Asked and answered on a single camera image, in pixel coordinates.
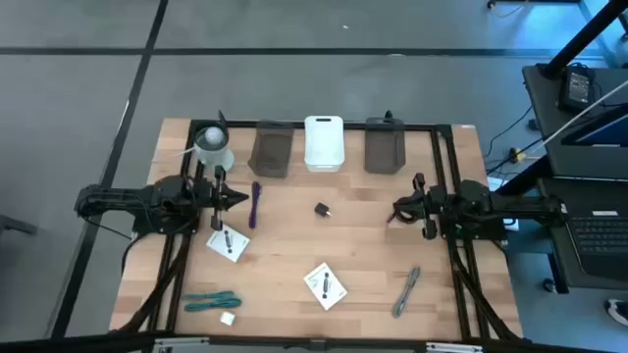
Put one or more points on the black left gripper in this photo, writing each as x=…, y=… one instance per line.
x=219, y=198

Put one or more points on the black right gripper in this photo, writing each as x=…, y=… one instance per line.
x=429, y=206

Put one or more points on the white card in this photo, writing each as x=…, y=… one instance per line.
x=218, y=245
x=336, y=294

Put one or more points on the black power adapter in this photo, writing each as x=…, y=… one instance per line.
x=321, y=209

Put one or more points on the small white cube adapter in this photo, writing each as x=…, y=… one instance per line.
x=227, y=318

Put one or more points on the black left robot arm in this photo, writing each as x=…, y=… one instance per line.
x=122, y=201

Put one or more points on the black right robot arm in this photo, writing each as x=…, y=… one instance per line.
x=515, y=206

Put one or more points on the dark translucent bin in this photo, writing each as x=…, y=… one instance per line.
x=385, y=152
x=271, y=152

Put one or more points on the white plastic bin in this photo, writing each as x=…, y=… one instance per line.
x=324, y=147

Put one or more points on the white cylindrical lamp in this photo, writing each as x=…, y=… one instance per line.
x=213, y=152

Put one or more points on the black clamp knob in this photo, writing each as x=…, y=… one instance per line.
x=388, y=115

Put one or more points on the white power box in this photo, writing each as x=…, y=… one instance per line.
x=511, y=224

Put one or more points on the yellow power plug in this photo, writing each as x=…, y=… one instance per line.
x=516, y=156

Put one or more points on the black side desk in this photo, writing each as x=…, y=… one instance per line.
x=544, y=113

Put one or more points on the black laptop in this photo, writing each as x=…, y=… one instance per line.
x=598, y=235

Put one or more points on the thin white rod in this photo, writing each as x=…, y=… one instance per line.
x=579, y=116

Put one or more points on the black power supply device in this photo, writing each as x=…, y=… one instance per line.
x=576, y=88

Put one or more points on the grey chair base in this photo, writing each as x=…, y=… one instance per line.
x=15, y=224

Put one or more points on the person's shoe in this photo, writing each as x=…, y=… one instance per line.
x=619, y=311

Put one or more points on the black vertical pole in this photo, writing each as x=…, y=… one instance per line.
x=584, y=39

